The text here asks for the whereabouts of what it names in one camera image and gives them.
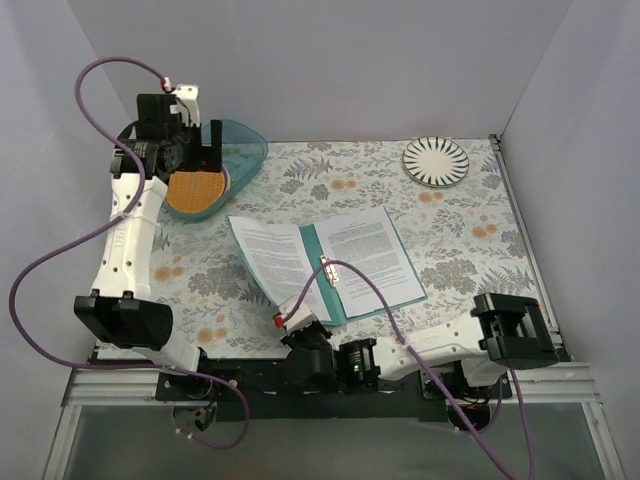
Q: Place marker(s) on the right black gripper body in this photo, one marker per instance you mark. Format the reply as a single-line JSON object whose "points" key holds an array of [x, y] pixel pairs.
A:
{"points": [[304, 338]]}

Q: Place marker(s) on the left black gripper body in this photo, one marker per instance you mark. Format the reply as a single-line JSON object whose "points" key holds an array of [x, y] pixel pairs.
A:
{"points": [[198, 157]]}

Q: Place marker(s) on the teal plastic folder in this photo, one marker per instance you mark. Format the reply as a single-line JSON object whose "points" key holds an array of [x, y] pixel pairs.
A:
{"points": [[323, 300]]}

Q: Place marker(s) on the metal folder clip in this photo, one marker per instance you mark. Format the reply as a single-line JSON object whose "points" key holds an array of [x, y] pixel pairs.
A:
{"points": [[330, 271]]}

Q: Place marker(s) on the printed paper sheet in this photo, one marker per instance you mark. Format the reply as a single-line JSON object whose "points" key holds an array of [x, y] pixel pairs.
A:
{"points": [[277, 255], [368, 241]]}

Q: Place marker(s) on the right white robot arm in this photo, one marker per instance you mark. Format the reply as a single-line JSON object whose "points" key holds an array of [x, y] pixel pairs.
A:
{"points": [[502, 332]]}

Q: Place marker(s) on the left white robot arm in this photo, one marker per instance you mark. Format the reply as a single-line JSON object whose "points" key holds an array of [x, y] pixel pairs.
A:
{"points": [[119, 309]]}

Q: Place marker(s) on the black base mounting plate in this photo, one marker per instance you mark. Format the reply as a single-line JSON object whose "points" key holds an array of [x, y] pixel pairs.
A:
{"points": [[276, 389]]}

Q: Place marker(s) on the teal transparent plastic container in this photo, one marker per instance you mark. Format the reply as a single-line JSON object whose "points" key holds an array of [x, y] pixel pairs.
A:
{"points": [[244, 152]]}

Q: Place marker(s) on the orange woven coaster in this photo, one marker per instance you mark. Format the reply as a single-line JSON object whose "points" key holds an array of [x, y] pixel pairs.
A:
{"points": [[195, 192]]}

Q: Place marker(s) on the floral tablecloth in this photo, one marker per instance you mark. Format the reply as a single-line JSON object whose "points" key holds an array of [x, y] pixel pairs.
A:
{"points": [[463, 241]]}

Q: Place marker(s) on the striped white ceramic plate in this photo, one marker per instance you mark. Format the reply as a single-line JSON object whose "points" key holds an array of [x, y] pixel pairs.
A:
{"points": [[435, 161]]}

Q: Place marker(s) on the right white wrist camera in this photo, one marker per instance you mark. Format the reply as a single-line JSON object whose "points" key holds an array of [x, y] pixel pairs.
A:
{"points": [[293, 315]]}

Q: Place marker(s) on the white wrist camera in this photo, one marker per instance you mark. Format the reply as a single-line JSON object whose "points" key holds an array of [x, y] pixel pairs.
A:
{"points": [[293, 315], [187, 104]]}

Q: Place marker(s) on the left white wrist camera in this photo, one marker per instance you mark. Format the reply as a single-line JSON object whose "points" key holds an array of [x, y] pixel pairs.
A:
{"points": [[187, 104]]}

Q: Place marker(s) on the aluminium frame rail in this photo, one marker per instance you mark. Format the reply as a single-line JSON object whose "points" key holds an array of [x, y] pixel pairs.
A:
{"points": [[130, 387]]}

